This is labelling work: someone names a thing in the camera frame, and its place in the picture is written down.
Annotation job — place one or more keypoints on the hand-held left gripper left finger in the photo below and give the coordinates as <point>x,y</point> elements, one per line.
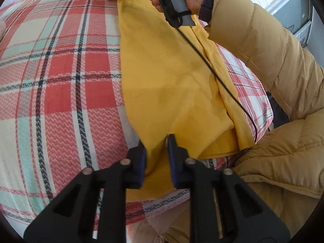
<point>142,162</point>

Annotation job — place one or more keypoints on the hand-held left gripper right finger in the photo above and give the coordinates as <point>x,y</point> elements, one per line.
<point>172,162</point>

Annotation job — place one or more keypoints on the yellow shirt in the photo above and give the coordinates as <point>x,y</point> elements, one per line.
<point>164,81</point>

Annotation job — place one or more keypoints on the person's right forearm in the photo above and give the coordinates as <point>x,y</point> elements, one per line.
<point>265,43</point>

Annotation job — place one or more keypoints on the red plaid blanket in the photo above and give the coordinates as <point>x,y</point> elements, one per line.
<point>63,93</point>

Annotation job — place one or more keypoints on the tan puffer jacket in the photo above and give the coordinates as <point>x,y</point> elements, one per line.
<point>278,162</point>

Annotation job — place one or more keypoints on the grey door with cartoon drawing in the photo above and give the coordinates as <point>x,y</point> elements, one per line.
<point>291,15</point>

